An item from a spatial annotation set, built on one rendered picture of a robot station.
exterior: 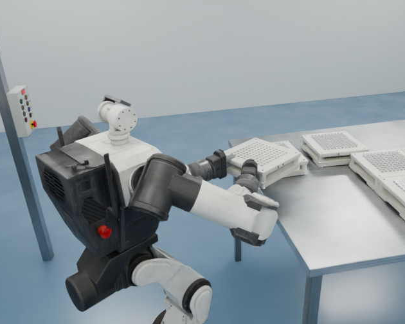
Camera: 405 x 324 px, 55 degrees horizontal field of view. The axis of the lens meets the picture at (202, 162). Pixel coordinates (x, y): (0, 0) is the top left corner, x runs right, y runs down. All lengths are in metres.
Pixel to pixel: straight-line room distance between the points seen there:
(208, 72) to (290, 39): 1.14
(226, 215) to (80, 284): 0.51
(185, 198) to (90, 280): 0.45
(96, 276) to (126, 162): 0.38
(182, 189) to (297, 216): 0.72
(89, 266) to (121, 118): 0.47
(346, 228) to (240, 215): 0.65
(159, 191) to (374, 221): 0.93
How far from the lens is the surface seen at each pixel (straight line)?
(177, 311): 1.66
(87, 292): 1.25
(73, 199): 1.01
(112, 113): 1.07
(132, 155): 1.05
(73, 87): 5.17
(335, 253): 1.41
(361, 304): 2.48
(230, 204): 0.96
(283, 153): 1.63
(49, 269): 2.84
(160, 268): 1.32
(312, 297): 1.45
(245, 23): 5.19
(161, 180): 0.93
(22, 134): 2.46
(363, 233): 1.53
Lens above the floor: 1.72
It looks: 26 degrees down
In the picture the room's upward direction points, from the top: 3 degrees counter-clockwise
